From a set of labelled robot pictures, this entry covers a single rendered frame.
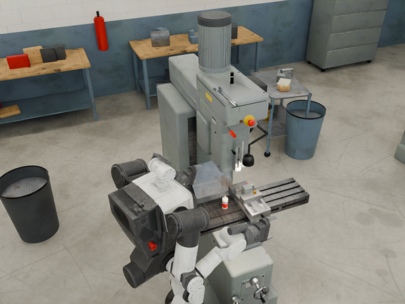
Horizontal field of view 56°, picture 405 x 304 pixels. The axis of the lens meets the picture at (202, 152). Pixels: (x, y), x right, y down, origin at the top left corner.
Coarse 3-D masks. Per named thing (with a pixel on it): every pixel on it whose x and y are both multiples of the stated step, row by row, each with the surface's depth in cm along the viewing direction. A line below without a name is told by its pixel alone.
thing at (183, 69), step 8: (176, 56) 291; (184, 56) 291; (192, 56) 290; (176, 64) 278; (184, 64) 277; (192, 64) 277; (176, 72) 279; (184, 72) 264; (192, 72) 264; (176, 80) 283; (184, 80) 264; (192, 80) 253; (184, 88) 268; (192, 88) 252; (184, 96) 272; (192, 96) 255; (192, 104) 260; (200, 112) 248; (208, 120) 239
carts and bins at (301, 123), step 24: (264, 72) 499; (288, 72) 474; (288, 96) 440; (264, 120) 497; (288, 120) 459; (312, 120) 440; (288, 144) 475; (312, 144) 464; (24, 168) 368; (0, 192) 352; (24, 192) 354; (48, 192) 354; (24, 216) 346; (48, 216) 362; (24, 240) 369
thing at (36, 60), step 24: (24, 48) 519; (48, 48) 518; (144, 48) 569; (168, 48) 567; (192, 48) 565; (240, 48) 672; (0, 72) 499; (24, 72) 498; (48, 72) 504; (144, 72) 558; (168, 72) 613; (48, 96) 587; (72, 96) 586; (0, 120) 526
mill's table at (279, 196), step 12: (288, 180) 296; (264, 192) 285; (276, 192) 285; (288, 192) 284; (300, 192) 286; (204, 204) 274; (216, 204) 276; (228, 204) 274; (276, 204) 273; (288, 204) 278; (300, 204) 284; (216, 216) 265; (228, 216) 264; (240, 216) 265; (216, 228) 262
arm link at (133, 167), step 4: (132, 160) 177; (136, 160) 177; (124, 164) 171; (128, 164) 172; (132, 164) 173; (136, 164) 175; (140, 164) 176; (124, 168) 169; (128, 168) 171; (132, 168) 172; (136, 168) 173; (140, 168) 175; (144, 168) 177; (128, 172) 170; (132, 172) 171; (136, 172) 173; (140, 172) 175; (144, 172) 177; (128, 176) 170
